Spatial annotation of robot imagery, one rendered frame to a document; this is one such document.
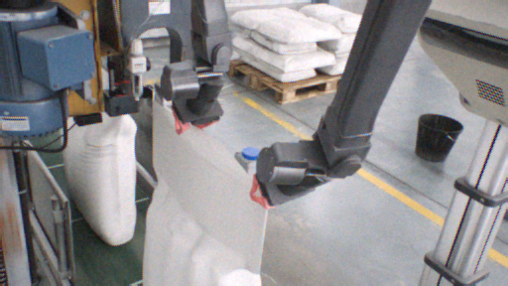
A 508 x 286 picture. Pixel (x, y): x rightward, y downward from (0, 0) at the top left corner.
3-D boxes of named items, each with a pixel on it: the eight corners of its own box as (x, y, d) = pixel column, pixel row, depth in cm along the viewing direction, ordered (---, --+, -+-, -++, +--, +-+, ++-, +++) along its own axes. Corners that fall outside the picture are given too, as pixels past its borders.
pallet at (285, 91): (372, 83, 469) (375, 69, 463) (282, 105, 399) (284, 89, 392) (314, 58, 524) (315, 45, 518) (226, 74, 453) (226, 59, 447)
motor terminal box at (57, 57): (99, 89, 92) (93, 30, 87) (54, 105, 84) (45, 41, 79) (66, 78, 95) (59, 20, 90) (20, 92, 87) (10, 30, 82)
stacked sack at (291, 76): (317, 78, 423) (319, 66, 418) (280, 85, 398) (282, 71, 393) (272, 57, 469) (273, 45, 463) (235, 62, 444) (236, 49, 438)
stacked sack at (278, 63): (338, 67, 424) (341, 51, 418) (283, 78, 385) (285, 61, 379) (305, 54, 453) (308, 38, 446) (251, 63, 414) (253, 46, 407)
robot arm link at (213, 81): (232, 80, 96) (221, 60, 98) (202, 84, 92) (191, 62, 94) (221, 101, 101) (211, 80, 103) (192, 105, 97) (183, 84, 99)
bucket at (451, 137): (461, 159, 341) (473, 126, 330) (436, 169, 325) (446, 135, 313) (425, 141, 362) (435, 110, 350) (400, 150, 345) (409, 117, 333)
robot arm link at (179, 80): (232, 45, 91) (210, 32, 97) (178, 48, 85) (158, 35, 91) (227, 101, 97) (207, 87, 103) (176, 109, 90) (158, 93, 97)
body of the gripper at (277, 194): (254, 173, 83) (276, 162, 77) (298, 160, 89) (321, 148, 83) (267, 208, 82) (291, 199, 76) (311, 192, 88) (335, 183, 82)
